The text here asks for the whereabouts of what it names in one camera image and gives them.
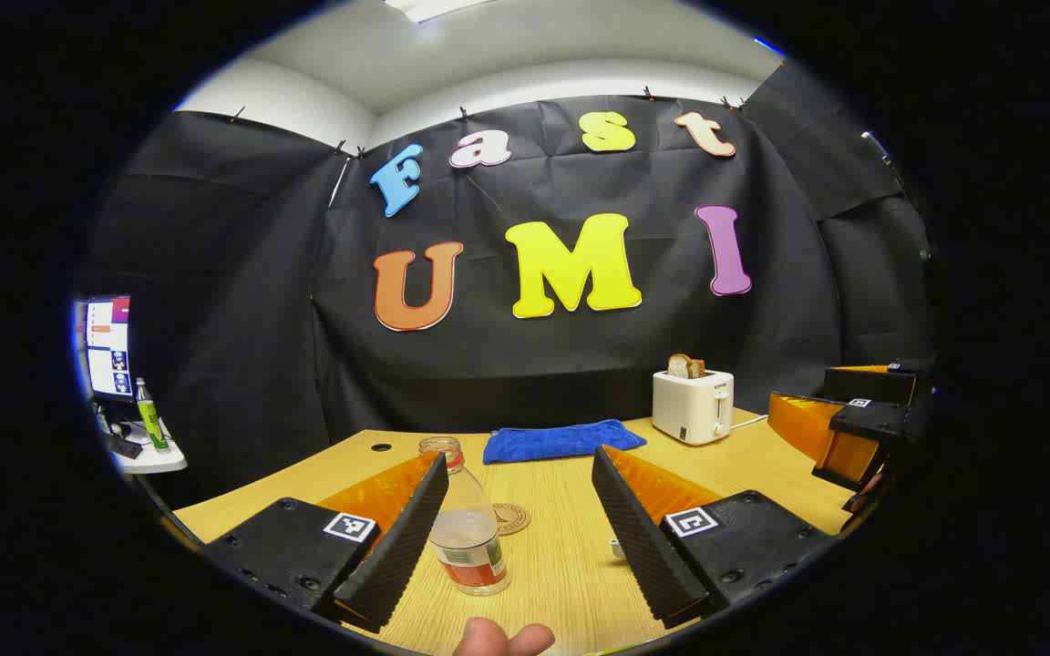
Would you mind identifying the green drink bottle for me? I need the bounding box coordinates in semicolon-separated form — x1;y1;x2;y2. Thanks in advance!
134;377;170;454

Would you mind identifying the computer monitor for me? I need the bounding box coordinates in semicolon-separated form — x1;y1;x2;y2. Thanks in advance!
77;293;134;404

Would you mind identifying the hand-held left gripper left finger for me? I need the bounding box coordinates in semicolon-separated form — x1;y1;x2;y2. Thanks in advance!
200;451;450;634

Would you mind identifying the ceiling light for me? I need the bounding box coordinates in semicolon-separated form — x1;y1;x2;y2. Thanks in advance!
386;0;489;24

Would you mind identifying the blue towel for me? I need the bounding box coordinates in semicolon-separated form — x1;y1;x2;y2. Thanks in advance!
483;419;647;466

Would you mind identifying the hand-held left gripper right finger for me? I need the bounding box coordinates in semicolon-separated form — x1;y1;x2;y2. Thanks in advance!
591;445;836;630

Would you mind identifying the white toaster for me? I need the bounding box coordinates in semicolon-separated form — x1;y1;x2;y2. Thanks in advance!
652;368;736;446

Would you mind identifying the round cork coaster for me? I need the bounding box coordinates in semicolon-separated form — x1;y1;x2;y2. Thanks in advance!
491;503;532;537

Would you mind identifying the clear plastic water bottle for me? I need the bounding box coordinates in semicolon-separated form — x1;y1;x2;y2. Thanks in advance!
418;436;512;597

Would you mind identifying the black backdrop cloth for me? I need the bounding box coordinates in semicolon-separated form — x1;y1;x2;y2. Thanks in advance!
78;59;936;497

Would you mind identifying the white side table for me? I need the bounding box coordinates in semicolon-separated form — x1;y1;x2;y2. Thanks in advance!
106;419;189;475

